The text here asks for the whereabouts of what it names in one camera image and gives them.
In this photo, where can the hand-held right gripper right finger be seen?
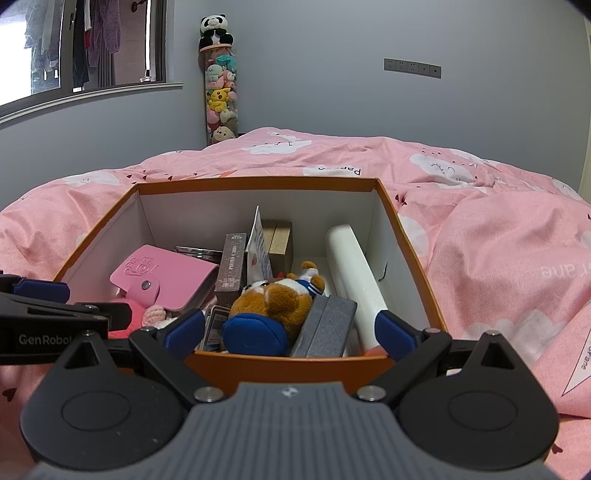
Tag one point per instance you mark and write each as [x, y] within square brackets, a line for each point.
[392, 332]

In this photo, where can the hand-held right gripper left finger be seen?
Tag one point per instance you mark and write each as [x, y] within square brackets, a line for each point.
[187, 330]

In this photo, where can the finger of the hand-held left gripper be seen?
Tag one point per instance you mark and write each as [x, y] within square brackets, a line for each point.
[69, 314]
[41, 291]

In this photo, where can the pink card holder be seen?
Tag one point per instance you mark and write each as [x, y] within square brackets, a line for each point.
[175, 272]

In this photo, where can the white paper roll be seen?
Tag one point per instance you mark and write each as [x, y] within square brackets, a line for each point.
[351, 272]

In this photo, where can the brown white plush dog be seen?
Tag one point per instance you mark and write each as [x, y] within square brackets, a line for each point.
[281, 300]

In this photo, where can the orange-rimmed white box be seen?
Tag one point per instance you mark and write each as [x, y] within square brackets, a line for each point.
[207, 217]

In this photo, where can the clear card sleeve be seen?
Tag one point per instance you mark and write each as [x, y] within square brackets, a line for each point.
[214, 325]

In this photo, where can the pale pink crochet toy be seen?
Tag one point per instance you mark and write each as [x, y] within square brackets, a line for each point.
[154, 316]

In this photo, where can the grey textured box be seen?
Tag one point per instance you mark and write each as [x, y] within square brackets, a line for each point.
[328, 327]

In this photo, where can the brown card box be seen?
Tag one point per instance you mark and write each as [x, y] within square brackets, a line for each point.
[231, 267]

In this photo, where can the dark flat case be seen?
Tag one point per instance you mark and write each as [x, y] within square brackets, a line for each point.
[198, 252]

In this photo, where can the white card packet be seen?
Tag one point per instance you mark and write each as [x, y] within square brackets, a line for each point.
[256, 249]

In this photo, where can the pink cloud print blanket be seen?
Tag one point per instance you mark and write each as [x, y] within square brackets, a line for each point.
[485, 254]

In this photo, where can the kraft cardboard box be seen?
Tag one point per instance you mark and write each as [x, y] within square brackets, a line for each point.
[268, 226]
[281, 244]

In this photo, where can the clear tube of plush toys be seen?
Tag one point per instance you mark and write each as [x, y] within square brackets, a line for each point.
[220, 101]

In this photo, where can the window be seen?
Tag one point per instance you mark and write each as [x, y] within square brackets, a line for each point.
[69, 60]

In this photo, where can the hanging clothes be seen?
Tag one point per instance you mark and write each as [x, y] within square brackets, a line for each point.
[101, 32]

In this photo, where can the panda plush toy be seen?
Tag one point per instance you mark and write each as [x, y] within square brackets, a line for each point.
[216, 32]

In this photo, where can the grey wall socket strip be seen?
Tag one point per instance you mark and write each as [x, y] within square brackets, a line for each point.
[412, 68]

